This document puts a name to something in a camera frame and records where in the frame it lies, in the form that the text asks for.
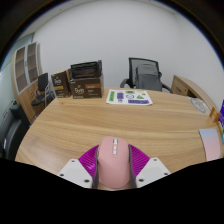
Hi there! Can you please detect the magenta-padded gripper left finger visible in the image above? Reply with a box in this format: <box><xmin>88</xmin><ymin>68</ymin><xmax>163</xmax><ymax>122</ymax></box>
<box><xmin>57</xmin><ymin>144</ymin><xmax>100</xmax><ymax>190</ymax></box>

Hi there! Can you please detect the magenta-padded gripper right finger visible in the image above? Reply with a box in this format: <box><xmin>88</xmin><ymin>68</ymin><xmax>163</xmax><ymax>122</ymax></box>
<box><xmin>127</xmin><ymin>144</ymin><xmax>172</xmax><ymax>189</ymax></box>

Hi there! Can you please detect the pink computer mouse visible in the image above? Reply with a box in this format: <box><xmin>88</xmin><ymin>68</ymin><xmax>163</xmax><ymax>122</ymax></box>
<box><xmin>96</xmin><ymin>135</ymin><xmax>132</xmax><ymax>190</ymax></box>

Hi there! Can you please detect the pink and blue mouse pad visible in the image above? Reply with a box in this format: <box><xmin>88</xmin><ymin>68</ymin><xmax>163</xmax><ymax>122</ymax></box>
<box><xmin>198</xmin><ymin>128</ymin><xmax>223</xmax><ymax>162</ymax></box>

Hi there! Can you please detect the white sheet with coloured stickers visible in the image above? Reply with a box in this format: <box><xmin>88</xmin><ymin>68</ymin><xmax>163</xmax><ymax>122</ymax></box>
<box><xmin>105</xmin><ymin>88</ymin><xmax>154</xmax><ymax>107</ymax></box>

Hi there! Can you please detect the large dark brown carton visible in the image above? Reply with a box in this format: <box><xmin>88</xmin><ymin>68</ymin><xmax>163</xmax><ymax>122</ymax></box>
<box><xmin>69</xmin><ymin>75</ymin><xmax>105</xmax><ymax>100</ymax></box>

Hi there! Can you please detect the black leather sofa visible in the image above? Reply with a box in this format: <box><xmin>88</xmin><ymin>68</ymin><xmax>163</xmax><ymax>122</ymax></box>
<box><xmin>0</xmin><ymin>102</ymin><xmax>32</xmax><ymax>160</ymax></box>

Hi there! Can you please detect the small dark brown carton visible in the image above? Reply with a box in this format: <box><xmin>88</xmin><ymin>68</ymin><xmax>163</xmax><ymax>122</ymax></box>
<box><xmin>50</xmin><ymin>68</ymin><xmax>72</xmax><ymax>99</ymax></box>

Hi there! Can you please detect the grey backpack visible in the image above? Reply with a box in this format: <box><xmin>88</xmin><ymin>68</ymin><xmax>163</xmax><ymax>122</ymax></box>
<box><xmin>134</xmin><ymin>63</ymin><xmax>164</xmax><ymax>92</ymax></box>

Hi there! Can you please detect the black visitor chair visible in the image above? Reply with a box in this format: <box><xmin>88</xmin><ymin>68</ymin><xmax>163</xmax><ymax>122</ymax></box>
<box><xmin>31</xmin><ymin>72</ymin><xmax>56</xmax><ymax>108</ymax></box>

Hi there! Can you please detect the orange-brown cardboard box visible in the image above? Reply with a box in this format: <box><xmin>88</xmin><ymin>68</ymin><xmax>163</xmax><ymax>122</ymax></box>
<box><xmin>208</xmin><ymin>106</ymin><xmax>222</xmax><ymax>123</ymax></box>

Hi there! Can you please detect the black tray box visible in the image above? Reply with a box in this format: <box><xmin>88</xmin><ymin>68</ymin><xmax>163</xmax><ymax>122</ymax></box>
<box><xmin>69</xmin><ymin>59</ymin><xmax>104</xmax><ymax>81</ymax></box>

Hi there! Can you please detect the wooden cabinet with glass doors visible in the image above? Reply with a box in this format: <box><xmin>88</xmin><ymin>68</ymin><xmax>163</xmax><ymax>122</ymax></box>
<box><xmin>10</xmin><ymin>41</ymin><xmax>45</xmax><ymax>123</ymax></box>

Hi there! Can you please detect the black mesh office chair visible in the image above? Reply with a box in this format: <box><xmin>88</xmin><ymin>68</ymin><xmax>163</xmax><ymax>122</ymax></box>
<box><xmin>119</xmin><ymin>56</ymin><xmax>174</xmax><ymax>94</ymax></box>

